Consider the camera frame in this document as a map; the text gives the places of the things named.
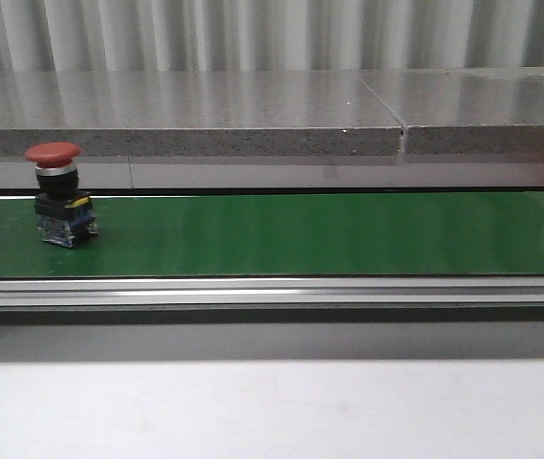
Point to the grey stone slab left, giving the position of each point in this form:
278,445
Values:
184,114

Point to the grey stone slab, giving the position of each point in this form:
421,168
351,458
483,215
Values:
484,112
184,114

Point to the grey stone slab right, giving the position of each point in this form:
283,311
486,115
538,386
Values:
484,112

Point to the green conveyor belt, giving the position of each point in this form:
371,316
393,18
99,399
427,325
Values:
289,234

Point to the white base panel under slabs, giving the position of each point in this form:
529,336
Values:
359,172

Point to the aluminium conveyor side rail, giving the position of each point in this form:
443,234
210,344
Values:
157,294

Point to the red mushroom push button switch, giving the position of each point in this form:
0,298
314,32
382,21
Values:
65,213

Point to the white corrugated wall panel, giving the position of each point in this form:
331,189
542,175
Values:
268,35

